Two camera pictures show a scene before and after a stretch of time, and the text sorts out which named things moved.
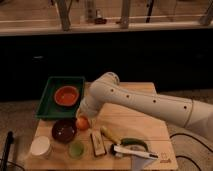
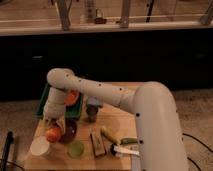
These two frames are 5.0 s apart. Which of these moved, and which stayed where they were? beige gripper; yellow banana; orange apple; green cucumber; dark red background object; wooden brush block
Moved: orange apple; beige gripper
Stayed: dark red background object; yellow banana; green cucumber; wooden brush block
